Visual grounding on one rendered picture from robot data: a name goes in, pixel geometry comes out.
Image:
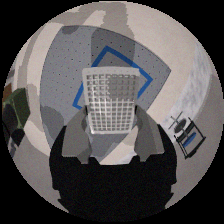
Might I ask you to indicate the blue tape outline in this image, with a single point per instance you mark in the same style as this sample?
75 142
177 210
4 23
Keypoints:
124 58

